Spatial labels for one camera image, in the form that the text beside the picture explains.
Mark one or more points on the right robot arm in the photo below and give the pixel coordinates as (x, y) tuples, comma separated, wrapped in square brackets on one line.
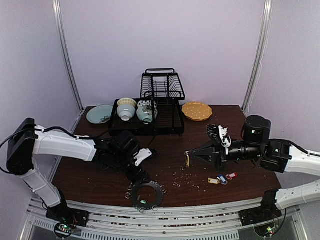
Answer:
[(275, 155)]

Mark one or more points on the black wire dish rack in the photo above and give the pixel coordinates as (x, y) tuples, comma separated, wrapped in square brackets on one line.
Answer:
[(162, 85)]

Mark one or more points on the dotted white bowl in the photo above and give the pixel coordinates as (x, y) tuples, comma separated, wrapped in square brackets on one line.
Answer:
[(146, 103)]

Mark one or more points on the light blue plate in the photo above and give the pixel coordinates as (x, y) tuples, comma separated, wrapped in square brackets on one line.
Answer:
[(100, 114)]

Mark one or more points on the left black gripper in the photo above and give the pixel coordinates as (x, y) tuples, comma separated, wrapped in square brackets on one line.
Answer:
[(135, 179)]

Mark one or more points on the right aluminium frame post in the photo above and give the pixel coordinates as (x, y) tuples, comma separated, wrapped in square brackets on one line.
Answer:
[(257, 64)]

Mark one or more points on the yellow dotted plate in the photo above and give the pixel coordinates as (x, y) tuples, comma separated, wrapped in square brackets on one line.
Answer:
[(197, 111)]

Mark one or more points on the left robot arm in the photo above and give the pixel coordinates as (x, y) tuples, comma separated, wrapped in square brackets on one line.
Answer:
[(122, 152)]

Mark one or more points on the aluminium frame post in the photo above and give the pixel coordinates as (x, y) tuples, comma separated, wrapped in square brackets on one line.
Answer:
[(65, 52), (257, 64)]

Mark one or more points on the left aluminium frame post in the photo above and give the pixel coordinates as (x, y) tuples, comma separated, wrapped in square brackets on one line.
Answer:
[(65, 52)]

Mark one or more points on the light blue ribbed bowl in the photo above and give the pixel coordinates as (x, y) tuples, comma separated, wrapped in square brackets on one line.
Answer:
[(126, 112)]

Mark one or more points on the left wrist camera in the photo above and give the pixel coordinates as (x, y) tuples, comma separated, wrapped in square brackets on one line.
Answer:
[(144, 154)]

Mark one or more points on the cream patterned bowl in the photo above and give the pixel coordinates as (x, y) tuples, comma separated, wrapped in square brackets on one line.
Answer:
[(127, 101)]

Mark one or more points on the grey perforated keyring disc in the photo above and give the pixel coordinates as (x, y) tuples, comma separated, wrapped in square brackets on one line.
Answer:
[(153, 193)]

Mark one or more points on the red key tag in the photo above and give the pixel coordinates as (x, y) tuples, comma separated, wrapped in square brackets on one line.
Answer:
[(231, 176)]

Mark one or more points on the light blue floral bowl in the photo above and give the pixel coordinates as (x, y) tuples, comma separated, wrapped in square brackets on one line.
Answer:
[(145, 114)]

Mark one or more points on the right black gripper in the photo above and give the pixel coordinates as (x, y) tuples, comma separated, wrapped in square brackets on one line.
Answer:
[(217, 155)]

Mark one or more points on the blue key tag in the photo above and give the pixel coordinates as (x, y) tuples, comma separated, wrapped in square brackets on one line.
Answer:
[(222, 179)]

